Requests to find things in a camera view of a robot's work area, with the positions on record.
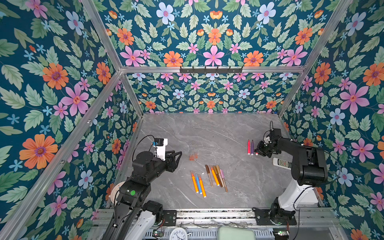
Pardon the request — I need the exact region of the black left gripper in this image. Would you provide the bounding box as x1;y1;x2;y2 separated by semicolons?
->
143;149;182;184

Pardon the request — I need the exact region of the purple highlighter pen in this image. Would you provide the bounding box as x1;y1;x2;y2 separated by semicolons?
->
250;140;255;155

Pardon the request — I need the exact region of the pink red highlighter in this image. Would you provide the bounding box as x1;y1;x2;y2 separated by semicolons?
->
247;140;251;155

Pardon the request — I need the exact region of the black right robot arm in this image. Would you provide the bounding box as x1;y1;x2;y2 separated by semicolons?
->
254;128;328;226

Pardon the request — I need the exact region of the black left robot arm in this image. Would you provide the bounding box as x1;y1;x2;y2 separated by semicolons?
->
103;151;182;240

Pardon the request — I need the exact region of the blue highlighter pen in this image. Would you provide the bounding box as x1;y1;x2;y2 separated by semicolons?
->
195;173;203;195

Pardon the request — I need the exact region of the white remote control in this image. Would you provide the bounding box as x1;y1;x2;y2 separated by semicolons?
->
273;158;292;170

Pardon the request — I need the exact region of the brown cap beige marker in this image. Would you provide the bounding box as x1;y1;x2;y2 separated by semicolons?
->
205;165;214;187

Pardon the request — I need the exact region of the dark brown marker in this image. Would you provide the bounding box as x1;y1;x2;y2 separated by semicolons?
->
213;166;223;187

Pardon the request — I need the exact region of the orange highlighter right group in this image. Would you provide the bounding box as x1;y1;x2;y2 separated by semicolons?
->
210;166;220;186

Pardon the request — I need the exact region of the beige round timer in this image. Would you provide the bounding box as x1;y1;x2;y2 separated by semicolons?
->
110;182;125;206

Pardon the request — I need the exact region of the white square box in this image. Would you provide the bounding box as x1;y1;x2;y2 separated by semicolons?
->
295;188;318;205

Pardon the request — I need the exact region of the white alarm clock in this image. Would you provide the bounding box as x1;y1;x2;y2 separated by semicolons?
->
169;227;188;240

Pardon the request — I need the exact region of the pale green box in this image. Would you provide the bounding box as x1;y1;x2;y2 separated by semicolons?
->
217;226;256;240

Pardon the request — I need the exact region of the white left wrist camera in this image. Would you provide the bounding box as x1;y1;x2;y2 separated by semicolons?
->
153;138;168;162

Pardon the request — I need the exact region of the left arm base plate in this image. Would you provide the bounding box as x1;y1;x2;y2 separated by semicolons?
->
134;200;178;227

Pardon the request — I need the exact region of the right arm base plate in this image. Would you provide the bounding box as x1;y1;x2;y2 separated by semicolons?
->
252;208;297;226

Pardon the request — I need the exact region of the black hook rail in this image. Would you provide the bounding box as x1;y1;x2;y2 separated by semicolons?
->
179;66;243;75

